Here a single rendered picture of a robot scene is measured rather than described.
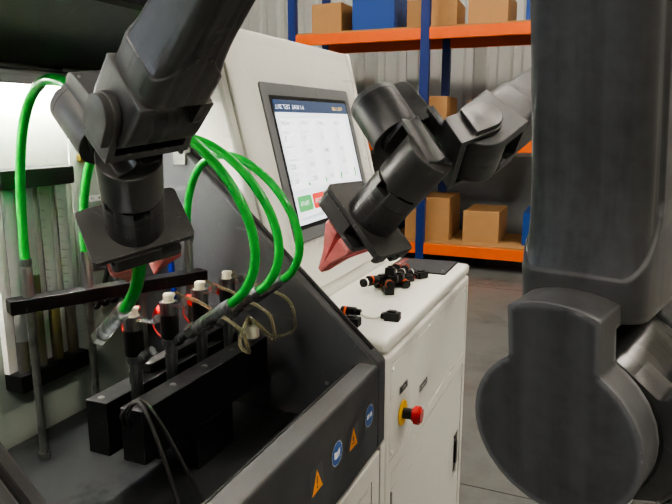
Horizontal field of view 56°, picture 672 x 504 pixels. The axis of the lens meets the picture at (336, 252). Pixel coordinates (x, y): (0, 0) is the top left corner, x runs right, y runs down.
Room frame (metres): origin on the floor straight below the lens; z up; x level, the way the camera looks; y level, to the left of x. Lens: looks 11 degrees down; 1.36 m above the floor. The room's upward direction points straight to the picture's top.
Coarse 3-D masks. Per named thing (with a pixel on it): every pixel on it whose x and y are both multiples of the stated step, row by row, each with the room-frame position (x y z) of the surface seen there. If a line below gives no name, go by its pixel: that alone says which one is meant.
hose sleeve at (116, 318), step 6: (114, 312) 0.71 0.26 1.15; (120, 312) 0.70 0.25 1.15; (108, 318) 0.72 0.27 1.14; (114, 318) 0.71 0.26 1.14; (120, 318) 0.71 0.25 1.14; (126, 318) 0.71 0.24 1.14; (102, 324) 0.73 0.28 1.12; (108, 324) 0.72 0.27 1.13; (114, 324) 0.72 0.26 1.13; (120, 324) 0.72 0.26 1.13; (96, 330) 0.75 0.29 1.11; (102, 330) 0.73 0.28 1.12; (108, 330) 0.73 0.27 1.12; (114, 330) 0.73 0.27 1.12; (102, 336) 0.74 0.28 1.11; (108, 336) 0.74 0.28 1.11
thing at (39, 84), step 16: (48, 80) 0.81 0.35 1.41; (64, 80) 0.78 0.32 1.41; (32, 96) 0.87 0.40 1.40; (16, 144) 0.92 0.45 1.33; (16, 160) 0.92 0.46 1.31; (16, 176) 0.93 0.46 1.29; (16, 192) 0.93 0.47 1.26; (16, 208) 0.93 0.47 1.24; (144, 272) 0.67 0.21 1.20; (128, 304) 0.69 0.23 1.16
